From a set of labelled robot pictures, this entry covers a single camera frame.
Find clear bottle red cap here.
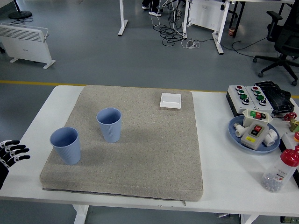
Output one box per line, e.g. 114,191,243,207
261,145,299,193

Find beige switch red black buttons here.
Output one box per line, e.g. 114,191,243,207
240,121,269,150

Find white wall switch plate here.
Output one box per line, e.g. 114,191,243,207
159,92,182,109

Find beige switch green red buttons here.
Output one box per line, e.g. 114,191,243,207
242,108,273,128

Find white push-button control box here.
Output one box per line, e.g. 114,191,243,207
246,85,274,114
226,85,257,117

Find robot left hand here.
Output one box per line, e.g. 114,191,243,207
0,140,31,189

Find white pipe fitting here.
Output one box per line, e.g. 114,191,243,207
263,129,279,147
234,123,246,138

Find blue round plate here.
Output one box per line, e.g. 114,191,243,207
228,115,281,155

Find white desk leg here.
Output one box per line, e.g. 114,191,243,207
117,0,128,36
211,0,231,55

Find red emergency stop button box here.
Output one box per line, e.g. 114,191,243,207
279,131,299,156

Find blue ribbed plastic cup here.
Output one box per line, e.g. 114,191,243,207
96,107,122,143
49,127,81,166

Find black cable bundle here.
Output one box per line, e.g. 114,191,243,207
153,0,187,46

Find brass valve red handwheel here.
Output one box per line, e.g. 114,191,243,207
284,112,299,133

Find white coiled cable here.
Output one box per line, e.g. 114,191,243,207
181,39,201,49

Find black desk frame leg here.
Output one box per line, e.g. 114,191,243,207
228,0,246,38

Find black fan stand base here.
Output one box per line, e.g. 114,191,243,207
8,0,33,19

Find black foot pedal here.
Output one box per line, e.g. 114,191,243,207
254,80,294,115

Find green crate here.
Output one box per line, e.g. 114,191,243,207
279,216,299,224

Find white panel heater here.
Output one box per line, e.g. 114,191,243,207
0,22,56,70
181,0,226,31

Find black office chair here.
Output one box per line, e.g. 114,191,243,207
252,0,299,86

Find white table leg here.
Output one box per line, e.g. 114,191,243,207
71,204,89,224
240,213,259,224

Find grey-brown cushion mat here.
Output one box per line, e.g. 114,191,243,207
39,84,204,202

